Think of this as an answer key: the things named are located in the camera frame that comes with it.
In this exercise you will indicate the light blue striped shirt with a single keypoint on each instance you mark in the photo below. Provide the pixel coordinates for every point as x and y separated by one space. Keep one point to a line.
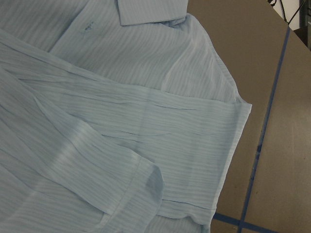
116 116

